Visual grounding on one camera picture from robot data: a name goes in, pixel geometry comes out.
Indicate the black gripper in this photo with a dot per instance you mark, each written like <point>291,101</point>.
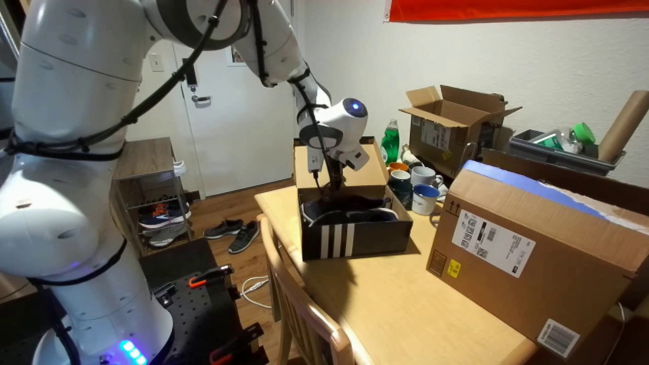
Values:
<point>334,173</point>

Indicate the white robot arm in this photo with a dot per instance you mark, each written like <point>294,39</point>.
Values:
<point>73,168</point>

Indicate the red wall banner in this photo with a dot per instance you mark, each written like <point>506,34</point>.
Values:
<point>513,9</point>

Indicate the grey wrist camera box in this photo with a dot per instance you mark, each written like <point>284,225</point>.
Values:
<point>355,156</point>

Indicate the white door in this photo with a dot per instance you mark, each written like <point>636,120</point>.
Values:
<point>229,134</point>

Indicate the navy sneaker with white swoosh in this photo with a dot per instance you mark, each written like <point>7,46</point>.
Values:
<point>325,216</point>

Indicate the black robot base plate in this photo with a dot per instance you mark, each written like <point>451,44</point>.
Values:
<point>203,310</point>

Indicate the wooden shoe rack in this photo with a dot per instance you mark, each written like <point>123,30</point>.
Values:
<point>144,174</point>

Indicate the cardboard tube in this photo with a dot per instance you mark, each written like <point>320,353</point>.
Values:
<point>625,123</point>

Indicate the large labelled cardboard box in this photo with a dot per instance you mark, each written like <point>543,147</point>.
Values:
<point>540,271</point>

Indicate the green dish soap bottle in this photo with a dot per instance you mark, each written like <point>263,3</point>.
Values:
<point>390,143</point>

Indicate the sneakers on rack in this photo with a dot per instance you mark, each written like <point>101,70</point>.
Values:
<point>164,225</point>

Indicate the black striped shoe box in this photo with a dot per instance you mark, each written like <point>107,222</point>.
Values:
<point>355,235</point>

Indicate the navy sneaker with white sole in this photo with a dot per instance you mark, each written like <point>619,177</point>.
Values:
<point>375,216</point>

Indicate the light wooden chair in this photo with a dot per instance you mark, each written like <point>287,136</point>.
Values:
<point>297,304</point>

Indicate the open cardboard box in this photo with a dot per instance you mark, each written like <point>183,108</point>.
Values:
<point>452,129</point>

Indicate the dark cluttered tray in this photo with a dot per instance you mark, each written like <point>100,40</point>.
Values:
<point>561,148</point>

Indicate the dark shoe with white sole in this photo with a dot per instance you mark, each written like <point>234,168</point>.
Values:
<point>224,228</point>
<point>243,237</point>

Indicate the orange black clamp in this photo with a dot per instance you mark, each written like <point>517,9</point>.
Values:
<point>210,276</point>
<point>236,346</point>

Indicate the white blue cup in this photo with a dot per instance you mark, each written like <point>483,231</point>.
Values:
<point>427,200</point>

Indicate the white mug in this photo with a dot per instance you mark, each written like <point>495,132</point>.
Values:
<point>423,174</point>

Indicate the dark cylindrical can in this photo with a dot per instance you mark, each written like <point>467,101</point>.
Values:
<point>399,186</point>

